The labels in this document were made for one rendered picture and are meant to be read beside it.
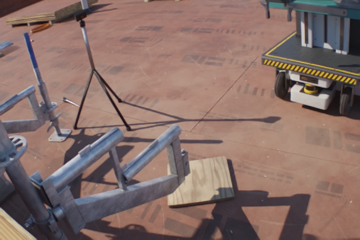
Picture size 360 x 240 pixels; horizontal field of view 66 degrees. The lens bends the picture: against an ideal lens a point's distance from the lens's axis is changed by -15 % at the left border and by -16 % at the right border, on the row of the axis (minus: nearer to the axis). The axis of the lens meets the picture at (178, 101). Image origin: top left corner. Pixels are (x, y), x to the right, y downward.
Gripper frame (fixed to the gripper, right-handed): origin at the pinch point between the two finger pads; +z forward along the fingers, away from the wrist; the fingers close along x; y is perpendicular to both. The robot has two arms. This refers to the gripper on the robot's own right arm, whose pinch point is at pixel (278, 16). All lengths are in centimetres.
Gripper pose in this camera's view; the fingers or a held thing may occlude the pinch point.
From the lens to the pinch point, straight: 175.7
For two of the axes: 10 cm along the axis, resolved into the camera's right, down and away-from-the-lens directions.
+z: 1.5, 8.7, 4.8
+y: 6.6, -4.4, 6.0
